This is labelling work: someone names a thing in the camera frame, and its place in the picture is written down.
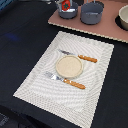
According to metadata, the fork with wooden handle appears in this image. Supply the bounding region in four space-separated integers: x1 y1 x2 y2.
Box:
45 72 85 89

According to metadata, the woven beige placemat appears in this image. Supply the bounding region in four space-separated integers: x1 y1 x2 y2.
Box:
14 31 114 128

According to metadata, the red tomato-shaped sausage toy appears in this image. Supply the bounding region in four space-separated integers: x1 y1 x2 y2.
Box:
62 0 70 11

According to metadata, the grey frying pan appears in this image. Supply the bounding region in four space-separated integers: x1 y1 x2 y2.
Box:
58 2 78 19

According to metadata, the beige bowl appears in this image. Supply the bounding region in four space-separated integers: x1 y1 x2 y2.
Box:
119 5 128 30

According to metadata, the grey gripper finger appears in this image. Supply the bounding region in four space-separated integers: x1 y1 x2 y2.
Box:
58 0 64 11

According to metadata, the round beige plate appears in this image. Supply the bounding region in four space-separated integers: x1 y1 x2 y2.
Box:
56 55 83 78

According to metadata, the pink stove board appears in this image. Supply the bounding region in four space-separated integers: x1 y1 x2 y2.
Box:
48 0 128 43

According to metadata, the grey cooking pot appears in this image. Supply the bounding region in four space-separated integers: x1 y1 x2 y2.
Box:
80 2 103 25

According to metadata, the knife with wooden handle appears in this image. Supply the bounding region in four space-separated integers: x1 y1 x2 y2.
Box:
58 49 98 63

